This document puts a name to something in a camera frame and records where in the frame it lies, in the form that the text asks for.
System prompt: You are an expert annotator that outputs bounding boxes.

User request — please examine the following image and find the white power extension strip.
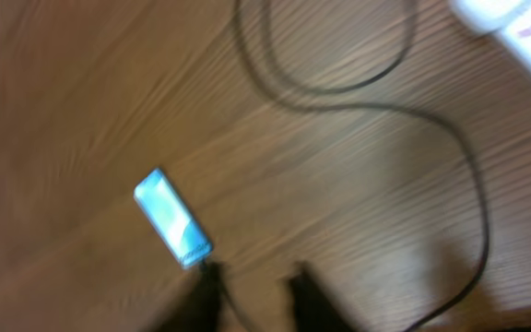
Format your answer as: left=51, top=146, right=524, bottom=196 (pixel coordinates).
left=450, top=0, right=531, bottom=75

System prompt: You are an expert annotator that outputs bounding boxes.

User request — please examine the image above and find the Samsung Galaxy smartphone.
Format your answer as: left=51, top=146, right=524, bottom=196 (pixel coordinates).
left=134, top=168, right=213, bottom=269

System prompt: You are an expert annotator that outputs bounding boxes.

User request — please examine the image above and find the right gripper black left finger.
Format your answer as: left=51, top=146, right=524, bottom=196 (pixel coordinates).
left=149, top=262, right=223, bottom=332

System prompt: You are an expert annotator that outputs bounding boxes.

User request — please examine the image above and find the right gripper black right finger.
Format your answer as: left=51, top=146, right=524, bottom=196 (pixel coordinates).
left=287, top=261, right=357, bottom=332

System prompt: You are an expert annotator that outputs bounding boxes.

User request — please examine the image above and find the black USB charging cable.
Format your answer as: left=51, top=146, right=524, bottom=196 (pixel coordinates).
left=198, top=0, right=491, bottom=332

